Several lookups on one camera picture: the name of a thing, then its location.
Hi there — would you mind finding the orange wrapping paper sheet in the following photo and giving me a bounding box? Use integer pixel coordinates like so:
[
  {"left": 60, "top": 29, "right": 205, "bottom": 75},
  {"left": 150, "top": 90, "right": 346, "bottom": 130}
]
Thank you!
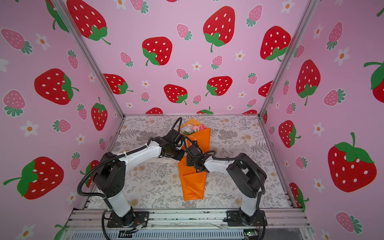
[{"left": 178, "top": 127, "right": 211, "bottom": 201}]

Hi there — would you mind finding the pink fake rose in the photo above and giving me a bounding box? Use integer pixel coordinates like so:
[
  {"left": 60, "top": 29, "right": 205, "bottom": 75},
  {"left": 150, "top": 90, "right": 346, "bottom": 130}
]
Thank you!
[{"left": 193, "top": 125, "right": 207, "bottom": 133}]

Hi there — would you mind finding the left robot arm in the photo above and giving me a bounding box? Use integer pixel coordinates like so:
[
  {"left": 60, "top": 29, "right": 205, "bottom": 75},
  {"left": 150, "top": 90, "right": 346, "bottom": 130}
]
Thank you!
[{"left": 77, "top": 130, "right": 185, "bottom": 227}]

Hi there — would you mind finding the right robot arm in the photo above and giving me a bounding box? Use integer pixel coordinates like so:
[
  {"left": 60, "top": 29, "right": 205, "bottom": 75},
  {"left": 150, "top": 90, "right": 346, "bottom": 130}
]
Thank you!
[{"left": 185, "top": 141, "right": 268, "bottom": 227}]

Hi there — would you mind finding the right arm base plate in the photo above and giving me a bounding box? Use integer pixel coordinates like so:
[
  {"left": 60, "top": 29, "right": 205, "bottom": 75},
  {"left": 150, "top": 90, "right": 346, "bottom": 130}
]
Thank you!
[{"left": 223, "top": 209, "right": 268, "bottom": 227}]

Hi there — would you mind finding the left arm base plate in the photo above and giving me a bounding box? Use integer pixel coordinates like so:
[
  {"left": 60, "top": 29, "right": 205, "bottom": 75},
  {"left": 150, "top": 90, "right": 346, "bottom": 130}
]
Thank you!
[{"left": 107, "top": 211, "right": 150, "bottom": 229}]

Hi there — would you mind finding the aluminium front rail frame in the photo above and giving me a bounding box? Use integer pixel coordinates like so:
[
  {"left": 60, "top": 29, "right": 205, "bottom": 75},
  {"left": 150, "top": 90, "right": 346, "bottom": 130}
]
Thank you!
[{"left": 58, "top": 209, "right": 316, "bottom": 240}]

